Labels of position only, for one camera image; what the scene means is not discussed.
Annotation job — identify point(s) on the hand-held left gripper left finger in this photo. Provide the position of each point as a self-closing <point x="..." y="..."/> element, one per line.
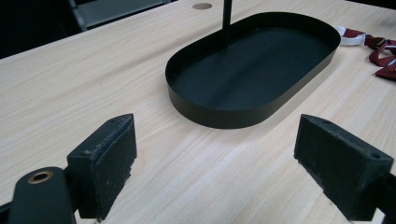
<point x="106" y="161"/>

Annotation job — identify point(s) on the black oval tray with pole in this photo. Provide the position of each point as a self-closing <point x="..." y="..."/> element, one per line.
<point x="249" y="71"/>

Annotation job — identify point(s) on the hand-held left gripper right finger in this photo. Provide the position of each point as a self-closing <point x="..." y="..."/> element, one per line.
<point x="339" y="168"/>

